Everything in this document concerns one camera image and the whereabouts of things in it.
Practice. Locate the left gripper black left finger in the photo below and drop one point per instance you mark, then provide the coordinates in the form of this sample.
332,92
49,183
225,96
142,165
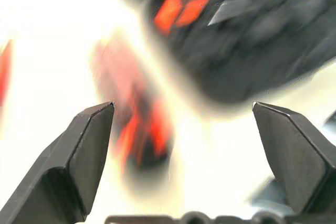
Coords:
78,161

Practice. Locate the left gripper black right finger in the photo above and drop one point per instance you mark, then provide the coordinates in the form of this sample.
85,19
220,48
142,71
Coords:
299,161

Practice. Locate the orange and black pliers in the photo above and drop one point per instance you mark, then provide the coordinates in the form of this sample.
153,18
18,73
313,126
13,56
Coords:
141,140

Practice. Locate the black plastic tool case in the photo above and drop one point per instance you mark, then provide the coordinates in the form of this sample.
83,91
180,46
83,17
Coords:
262,64

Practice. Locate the orange tester screwdriver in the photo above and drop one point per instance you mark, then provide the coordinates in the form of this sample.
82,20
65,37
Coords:
4,77

